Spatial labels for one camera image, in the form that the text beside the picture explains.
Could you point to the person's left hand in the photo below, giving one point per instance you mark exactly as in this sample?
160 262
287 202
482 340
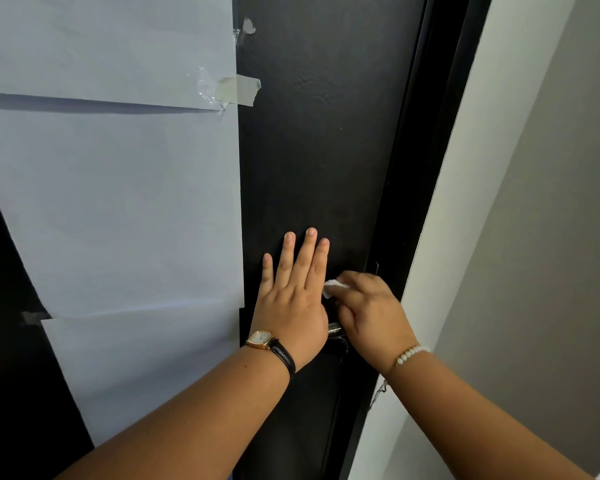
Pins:
290 309

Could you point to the person's right hand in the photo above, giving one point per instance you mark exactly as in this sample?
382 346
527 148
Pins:
375 319

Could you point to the person's right fingers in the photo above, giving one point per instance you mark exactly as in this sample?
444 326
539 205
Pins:
352 289

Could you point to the person's left little finger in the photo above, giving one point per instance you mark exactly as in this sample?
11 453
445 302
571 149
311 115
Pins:
267 272

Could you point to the person's left middle finger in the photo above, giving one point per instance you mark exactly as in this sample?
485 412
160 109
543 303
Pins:
306 254

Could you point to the white tissue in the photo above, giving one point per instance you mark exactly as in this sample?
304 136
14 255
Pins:
332 286

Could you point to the person's right forearm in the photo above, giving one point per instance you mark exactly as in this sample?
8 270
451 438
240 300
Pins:
470 424

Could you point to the person's left forearm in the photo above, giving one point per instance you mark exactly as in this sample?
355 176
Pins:
195 419

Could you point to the black door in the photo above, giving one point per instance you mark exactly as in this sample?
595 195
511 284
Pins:
320 144

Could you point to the white paper sheet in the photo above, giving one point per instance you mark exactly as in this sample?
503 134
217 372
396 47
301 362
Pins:
105 39
120 204
150 364

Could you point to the clear tape strip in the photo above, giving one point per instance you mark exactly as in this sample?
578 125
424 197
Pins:
237 89

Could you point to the torn tape scrap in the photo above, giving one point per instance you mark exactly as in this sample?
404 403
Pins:
246 28

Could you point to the small tape piece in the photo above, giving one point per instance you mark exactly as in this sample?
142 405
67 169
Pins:
32 317

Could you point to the black door frame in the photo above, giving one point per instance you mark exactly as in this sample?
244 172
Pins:
420 169

